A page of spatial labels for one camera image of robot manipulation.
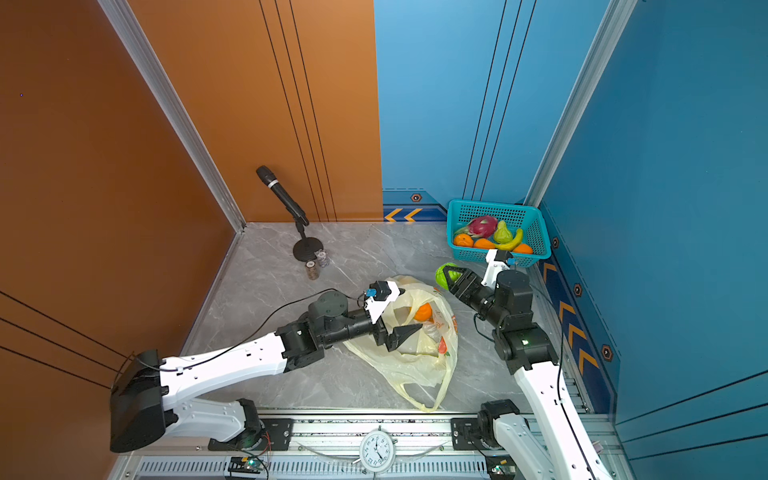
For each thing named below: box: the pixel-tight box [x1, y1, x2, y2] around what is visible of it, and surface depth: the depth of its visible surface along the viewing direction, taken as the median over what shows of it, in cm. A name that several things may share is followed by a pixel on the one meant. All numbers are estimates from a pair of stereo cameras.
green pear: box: [494, 220, 513, 244], surface depth 112 cm
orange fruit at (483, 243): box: [473, 238, 495, 249], surface depth 111 cm
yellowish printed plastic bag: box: [343, 276, 459, 411], surface depth 79 cm
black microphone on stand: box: [256, 165, 324, 262], surface depth 98 cm
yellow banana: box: [494, 228, 523, 251], surface depth 112 cm
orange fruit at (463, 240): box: [454, 233, 474, 248], surface depth 111 cm
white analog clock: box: [359, 425, 396, 473], surface depth 70 cm
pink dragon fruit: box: [467, 215, 498, 239], surface depth 114 cm
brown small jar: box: [305, 260, 319, 281], surface depth 104 cm
